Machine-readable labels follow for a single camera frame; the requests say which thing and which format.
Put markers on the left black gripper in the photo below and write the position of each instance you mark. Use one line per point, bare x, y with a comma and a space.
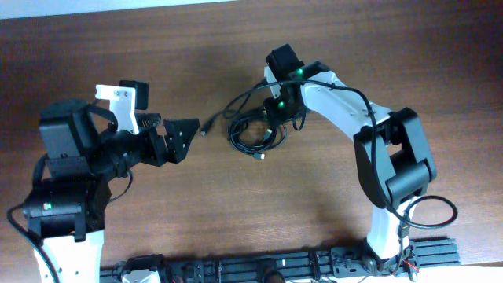
158, 145

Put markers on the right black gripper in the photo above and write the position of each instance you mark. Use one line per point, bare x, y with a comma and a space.
273, 108

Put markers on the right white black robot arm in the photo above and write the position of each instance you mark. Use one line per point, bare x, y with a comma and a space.
394, 160

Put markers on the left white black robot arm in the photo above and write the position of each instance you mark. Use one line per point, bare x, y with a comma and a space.
87, 146

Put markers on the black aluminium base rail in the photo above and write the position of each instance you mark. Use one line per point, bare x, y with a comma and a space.
322, 265

